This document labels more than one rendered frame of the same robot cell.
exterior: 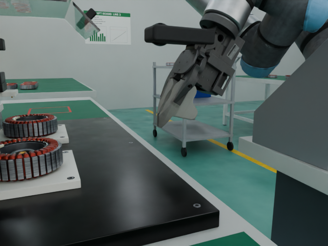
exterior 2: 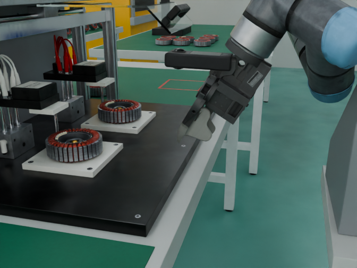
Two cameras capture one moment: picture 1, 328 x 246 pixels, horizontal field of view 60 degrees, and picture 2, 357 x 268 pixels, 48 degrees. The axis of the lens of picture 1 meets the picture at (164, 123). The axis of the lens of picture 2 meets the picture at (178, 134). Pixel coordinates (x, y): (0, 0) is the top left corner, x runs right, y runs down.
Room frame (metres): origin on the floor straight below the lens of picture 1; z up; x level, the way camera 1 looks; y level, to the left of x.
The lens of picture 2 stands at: (-0.07, -0.40, 1.10)
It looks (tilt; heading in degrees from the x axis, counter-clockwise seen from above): 20 degrees down; 36
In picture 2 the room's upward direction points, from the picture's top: straight up
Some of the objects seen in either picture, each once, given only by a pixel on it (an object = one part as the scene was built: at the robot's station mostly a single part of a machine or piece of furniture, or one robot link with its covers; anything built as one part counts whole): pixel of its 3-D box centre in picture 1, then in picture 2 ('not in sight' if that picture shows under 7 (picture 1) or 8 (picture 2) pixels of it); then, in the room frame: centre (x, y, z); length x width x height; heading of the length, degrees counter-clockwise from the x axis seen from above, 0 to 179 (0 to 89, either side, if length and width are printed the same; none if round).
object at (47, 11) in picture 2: not in sight; (43, 11); (0.54, 0.45, 1.05); 0.06 x 0.04 x 0.04; 22
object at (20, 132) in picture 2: not in sight; (13, 139); (0.35, 0.35, 0.80); 0.07 x 0.05 x 0.06; 22
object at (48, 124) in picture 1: (30, 125); (119, 110); (0.63, 0.30, 0.80); 0.11 x 0.11 x 0.04
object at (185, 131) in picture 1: (191, 101); not in sight; (3.26, -0.31, 0.51); 1.01 x 0.60 x 1.01; 22
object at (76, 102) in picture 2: not in sight; (69, 108); (0.58, 0.44, 0.80); 0.07 x 0.05 x 0.06; 22
